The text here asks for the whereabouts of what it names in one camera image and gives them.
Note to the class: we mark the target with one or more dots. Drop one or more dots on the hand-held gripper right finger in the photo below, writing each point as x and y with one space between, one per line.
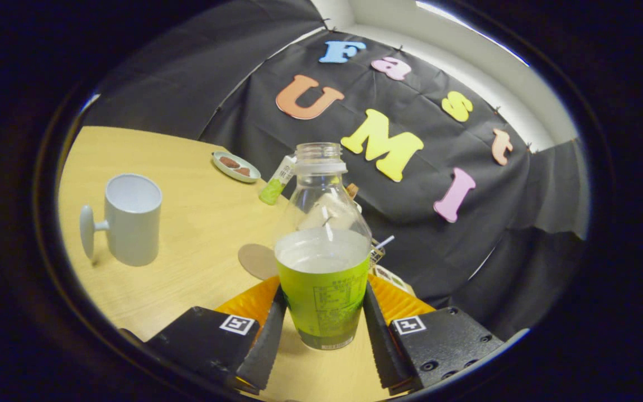
380 346

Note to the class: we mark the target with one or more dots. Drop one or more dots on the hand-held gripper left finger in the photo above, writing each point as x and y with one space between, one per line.
268 346

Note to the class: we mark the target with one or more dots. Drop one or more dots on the green label juice bottle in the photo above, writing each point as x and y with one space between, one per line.
321 290

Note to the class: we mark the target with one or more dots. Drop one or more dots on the round brown coaster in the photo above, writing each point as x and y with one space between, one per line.
257 261

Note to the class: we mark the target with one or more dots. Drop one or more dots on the white cup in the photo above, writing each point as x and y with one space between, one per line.
132 229

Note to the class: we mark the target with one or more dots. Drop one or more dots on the capped green label bottle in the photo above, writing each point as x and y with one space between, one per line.
273 190

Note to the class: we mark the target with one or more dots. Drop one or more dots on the small white seed dish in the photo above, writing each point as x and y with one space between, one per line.
397 277

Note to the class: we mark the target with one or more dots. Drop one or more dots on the metal spoon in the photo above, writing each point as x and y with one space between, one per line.
385 241

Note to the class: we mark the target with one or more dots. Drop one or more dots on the toast slice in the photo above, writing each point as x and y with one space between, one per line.
352 191

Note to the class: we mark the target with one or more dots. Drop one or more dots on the pale green plate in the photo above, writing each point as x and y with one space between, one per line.
238 174

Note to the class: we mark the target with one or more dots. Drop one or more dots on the brown food piece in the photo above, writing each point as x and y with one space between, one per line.
243 171
229 162

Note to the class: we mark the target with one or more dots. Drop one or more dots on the wooden table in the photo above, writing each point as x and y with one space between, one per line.
187 184

